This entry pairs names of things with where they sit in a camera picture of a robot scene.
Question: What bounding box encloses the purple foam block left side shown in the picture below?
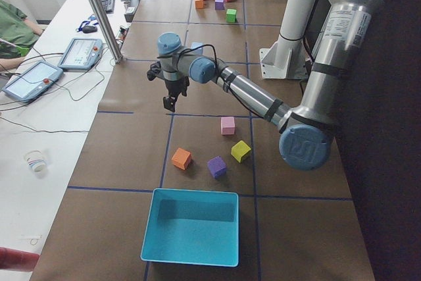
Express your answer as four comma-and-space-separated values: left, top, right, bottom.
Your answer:
207, 156, 227, 179

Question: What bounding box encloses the green foam block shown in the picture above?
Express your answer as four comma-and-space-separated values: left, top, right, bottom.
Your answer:
226, 9, 237, 23

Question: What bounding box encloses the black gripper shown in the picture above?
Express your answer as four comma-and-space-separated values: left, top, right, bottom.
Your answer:
147, 61, 189, 112

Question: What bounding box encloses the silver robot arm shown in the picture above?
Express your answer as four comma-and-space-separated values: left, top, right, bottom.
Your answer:
147, 0, 386, 170

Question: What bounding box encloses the teal plastic bin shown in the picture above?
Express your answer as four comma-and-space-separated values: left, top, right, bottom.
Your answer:
140, 188, 239, 267

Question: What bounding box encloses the far teach pendant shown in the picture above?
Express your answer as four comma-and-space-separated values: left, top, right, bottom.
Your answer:
58, 38, 103, 72

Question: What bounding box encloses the yellow foam block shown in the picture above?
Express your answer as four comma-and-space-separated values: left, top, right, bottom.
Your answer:
231, 140, 251, 163

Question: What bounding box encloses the aluminium frame post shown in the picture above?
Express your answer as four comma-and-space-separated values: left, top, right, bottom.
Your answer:
88, 0, 123, 64

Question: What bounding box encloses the orange foam block left side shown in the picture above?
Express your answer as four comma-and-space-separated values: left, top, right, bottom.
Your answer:
171, 147, 192, 170

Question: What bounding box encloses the black computer mouse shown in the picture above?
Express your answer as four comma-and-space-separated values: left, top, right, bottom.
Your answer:
82, 25, 98, 34

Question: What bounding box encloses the teach pendant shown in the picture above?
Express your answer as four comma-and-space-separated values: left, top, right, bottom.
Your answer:
2, 61, 64, 103
58, 38, 103, 72

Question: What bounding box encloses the orange foam block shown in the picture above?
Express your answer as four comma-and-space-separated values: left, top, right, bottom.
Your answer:
194, 0, 205, 9
171, 147, 192, 170

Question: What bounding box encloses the purple foam block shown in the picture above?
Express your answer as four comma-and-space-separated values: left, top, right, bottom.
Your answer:
207, 156, 227, 179
214, 0, 224, 11

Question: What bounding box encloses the person in green shirt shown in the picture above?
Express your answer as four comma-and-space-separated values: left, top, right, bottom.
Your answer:
1, 0, 44, 71

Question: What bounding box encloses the light blue foam block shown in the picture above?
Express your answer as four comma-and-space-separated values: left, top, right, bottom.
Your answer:
190, 41, 204, 55

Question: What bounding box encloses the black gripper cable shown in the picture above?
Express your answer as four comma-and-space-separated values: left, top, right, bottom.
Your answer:
157, 43, 218, 64

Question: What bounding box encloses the pink foam block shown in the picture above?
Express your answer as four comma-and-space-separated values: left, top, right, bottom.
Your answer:
220, 116, 235, 136

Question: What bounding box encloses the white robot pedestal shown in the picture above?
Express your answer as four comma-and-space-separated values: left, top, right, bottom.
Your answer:
259, 0, 316, 80

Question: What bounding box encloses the paper cup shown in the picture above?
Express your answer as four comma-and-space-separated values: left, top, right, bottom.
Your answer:
24, 150, 47, 177

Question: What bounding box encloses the orange foam block right side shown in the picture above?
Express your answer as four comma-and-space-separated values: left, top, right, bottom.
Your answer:
194, 0, 205, 9

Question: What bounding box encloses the purple foam block right side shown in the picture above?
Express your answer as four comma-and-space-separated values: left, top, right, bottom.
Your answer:
214, 0, 224, 11

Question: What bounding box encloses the near teach pendant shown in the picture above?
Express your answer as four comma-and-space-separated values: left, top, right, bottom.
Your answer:
2, 61, 64, 103

